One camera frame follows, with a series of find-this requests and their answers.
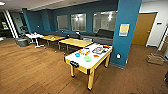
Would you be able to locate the small white table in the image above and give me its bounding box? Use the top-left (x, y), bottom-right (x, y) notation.
top-left (24, 32), bottom-right (45, 49)

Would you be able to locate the dark grey sofa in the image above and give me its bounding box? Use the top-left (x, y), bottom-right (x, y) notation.
top-left (79, 28), bottom-right (116, 46)

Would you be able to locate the white wall outlet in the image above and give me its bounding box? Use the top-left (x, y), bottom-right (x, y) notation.
top-left (116, 53), bottom-right (122, 60)

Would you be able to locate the yellow notice sheet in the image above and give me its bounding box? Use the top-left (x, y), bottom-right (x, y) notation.
top-left (118, 22), bottom-right (131, 37)

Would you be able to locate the colourful board game box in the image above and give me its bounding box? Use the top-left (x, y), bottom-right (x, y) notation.
top-left (91, 45), bottom-right (106, 56)

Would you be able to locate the interior glass window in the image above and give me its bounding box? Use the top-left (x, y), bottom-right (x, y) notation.
top-left (56, 14), bottom-right (70, 31)
top-left (70, 12), bottom-right (88, 33)
top-left (92, 10), bottom-right (118, 34)

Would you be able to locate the brown wooden door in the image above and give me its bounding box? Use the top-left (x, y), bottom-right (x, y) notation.
top-left (131, 12), bottom-right (158, 47)

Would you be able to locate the grey ottoman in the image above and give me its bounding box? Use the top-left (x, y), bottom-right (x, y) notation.
top-left (14, 36), bottom-right (31, 48)

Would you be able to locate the cardboard box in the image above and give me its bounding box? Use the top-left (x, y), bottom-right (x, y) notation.
top-left (146, 52), bottom-right (166, 66)

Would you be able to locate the green bowl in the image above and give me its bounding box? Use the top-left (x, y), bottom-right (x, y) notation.
top-left (83, 55), bottom-right (93, 63)

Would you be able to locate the yellow wooden table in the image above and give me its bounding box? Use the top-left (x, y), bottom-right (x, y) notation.
top-left (39, 34), bottom-right (66, 48)
top-left (58, 37), bottom-right (95, 53)

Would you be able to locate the red flat box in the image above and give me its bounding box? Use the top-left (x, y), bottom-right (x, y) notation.
top-left (102, 44), bottom-right (111, 50)

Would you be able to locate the yellow legged white game table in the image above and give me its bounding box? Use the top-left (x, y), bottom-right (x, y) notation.
top-left (63, 42), bottom-right (114, 92)

